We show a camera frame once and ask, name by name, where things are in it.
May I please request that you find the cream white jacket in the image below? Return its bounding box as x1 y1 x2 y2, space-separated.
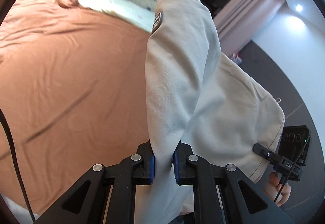
135 0 285 223

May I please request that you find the person's right hand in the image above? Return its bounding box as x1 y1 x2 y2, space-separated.
263 172 292 207

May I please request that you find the brown orange bed cover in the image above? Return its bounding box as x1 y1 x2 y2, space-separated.
1 0 149 214

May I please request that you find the light green blanket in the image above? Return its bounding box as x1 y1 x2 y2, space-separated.
78 0 155 33

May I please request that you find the pink right curtain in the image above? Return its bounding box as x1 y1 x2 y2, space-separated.
214 0 285 57

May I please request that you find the black cable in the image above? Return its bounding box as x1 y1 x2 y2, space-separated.
0 108 36 223

